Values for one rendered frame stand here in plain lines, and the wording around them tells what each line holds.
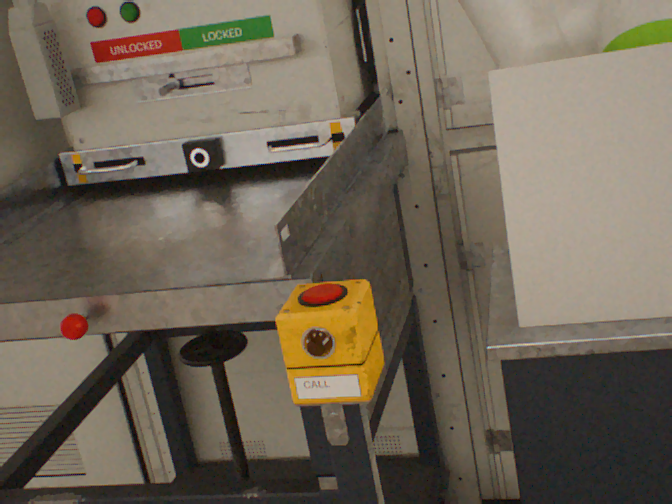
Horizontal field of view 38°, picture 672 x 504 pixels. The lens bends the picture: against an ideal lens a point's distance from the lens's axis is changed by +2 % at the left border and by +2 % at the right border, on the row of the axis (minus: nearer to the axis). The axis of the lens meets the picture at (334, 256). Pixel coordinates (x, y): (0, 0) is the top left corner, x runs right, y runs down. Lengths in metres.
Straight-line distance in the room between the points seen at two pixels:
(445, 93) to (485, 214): 0.23
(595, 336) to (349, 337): 0.33
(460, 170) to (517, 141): 0.69
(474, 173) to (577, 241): 0.67
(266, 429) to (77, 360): 0.43
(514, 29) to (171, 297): 0.56
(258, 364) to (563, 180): 1.08
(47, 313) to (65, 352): 0.88
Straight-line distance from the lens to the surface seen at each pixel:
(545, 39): 1.30
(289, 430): 2.09
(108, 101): 1.73
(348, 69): 1.69
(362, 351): 0.91
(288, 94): 1.61
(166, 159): 1.70
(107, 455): 2.27
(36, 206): 1.72
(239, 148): 1.65
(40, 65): 1.64
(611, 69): 1.07
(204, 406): 2.13
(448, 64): 1.72
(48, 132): 1.97
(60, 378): 2.22
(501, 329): 1.16
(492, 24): 1.33
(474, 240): 1.80
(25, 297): 1.32
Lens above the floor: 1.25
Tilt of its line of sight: 20 degrees down
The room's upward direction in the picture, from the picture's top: 11 degrees counter-clockwise
